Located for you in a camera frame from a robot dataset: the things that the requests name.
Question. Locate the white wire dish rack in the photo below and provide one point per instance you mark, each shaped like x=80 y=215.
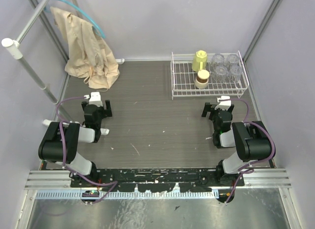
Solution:
x=183 y=78

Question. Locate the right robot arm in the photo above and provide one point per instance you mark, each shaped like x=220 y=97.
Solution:
x=251 y=141

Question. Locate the beige cloth garment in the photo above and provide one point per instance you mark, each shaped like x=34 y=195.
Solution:
x=90 y=58

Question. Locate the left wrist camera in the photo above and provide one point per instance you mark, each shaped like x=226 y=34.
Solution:
x=94 y=98

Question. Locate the aluminium rail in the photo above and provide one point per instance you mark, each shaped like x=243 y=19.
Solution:
x=55 y=179

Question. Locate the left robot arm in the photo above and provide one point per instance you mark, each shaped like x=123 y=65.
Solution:
x=60 y=142

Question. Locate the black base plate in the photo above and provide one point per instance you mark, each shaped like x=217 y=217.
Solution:
x=156 y=180

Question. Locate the glass with brown liquid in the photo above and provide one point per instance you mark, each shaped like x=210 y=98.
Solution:
x=202 y=79

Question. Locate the yellow mug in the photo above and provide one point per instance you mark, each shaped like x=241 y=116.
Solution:
x=199 y=61

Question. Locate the teal clothes hanger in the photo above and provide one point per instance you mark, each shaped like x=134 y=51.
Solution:
x=82 y=14

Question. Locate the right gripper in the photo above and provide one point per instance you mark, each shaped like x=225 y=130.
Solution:
x=207 y=109

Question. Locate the clear plastic cup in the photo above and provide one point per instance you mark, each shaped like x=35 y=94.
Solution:
x=232 y=59
x=217 y=60
x=235 y=73
x=220 y=74

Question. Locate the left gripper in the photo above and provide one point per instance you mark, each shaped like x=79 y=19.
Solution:
x=106 y=110

